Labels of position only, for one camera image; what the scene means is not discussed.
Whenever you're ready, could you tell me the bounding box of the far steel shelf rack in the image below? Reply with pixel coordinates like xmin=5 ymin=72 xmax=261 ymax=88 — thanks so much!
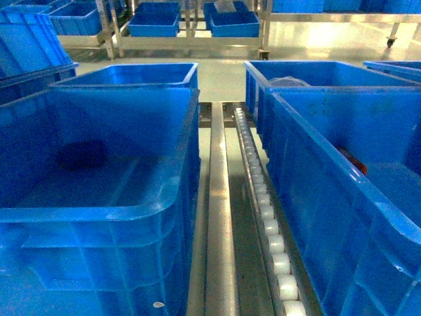
xmin=50 ymin=1 xmax=270 ymax=61

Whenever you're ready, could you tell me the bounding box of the left rear blue bin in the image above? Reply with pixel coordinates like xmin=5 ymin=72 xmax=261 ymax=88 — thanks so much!
xmin=50 ymin=63 xmax=199 ymax=89

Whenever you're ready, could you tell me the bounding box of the blue bin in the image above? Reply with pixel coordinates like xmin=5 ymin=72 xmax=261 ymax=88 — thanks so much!
xmin=1 ymin=88 xmax=201 ymax=315
xmin=268 ymin=88 xmax=420 ymax=315
xmin=50 ymin=63 xmax=199 ymax=89
xmin=244 ymin=61 xmax=420 ymax=150

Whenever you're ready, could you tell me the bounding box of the right rear blue bin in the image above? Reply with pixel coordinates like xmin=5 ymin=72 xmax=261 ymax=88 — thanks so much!
xmin=244 ymin=61 xmax=420 ymax=150

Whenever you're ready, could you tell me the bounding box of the left front blue bin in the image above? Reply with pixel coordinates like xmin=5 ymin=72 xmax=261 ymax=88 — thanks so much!
xmin=1 ymin=88 xmax=201 ymax=315

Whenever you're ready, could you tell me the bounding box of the right front blue bin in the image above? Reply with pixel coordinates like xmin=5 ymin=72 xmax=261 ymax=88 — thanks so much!
xmin=268 ymin=88 xmax=420 ymax=315

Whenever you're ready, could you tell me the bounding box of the white roller track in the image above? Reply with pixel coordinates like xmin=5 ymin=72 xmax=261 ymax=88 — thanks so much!
xmin=234 ymin=107 xmax=307 ymax=315

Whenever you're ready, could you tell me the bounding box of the steel divider rail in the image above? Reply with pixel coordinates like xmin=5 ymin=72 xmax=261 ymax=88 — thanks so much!
xmin=205 ymin=102 xmax=240 ymax=315

